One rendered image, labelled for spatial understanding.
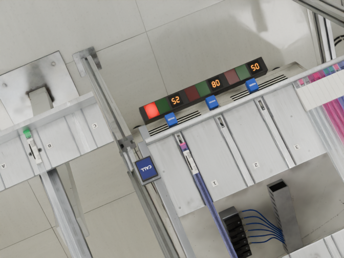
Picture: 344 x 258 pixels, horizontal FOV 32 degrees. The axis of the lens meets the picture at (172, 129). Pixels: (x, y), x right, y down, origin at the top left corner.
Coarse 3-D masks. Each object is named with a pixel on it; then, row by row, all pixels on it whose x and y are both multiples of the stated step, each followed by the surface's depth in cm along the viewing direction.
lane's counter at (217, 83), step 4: (208, 80) 150; (212, 80) 150; (216, 80) 150; (220, 80) 150; (212, 84) 150; (216, 84) 150; (220, 84) 150; (212, 88) 150; (216, 88) 150; (220, 88) 150
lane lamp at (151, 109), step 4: (148, 104) 149; (152, 104) 149; (144, 108) 148; (148, 108) 148; (152, 108) 148; (156, 108) 148; (148, 112) 148; (152, 112) 148; (156, 112) 148; (148, 116) 148; (152, 116) 148
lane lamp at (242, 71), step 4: (244, 64) 152; (236, 68) 151; (240, 68) 151; (244, 68) 151; (236, 72) 151; (240, 72) 151; (244, 72) 151; (248, 72) 151; (240, 76) 151; (244, 76) 151; (248, 76) 151
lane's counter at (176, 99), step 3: (177, 93) 150; (171, 96) 149; (174, 96) 149; (177, 96) 149; (171, 99) 149; (174, 99) 149; (177, 99) 149; (180, 99) 149; (171, 102) 149; (174, 102) 149; (177, 102) 149; (180, 102) 149; (171, 105) 149; (174, 105) 149; (177, 105) 149
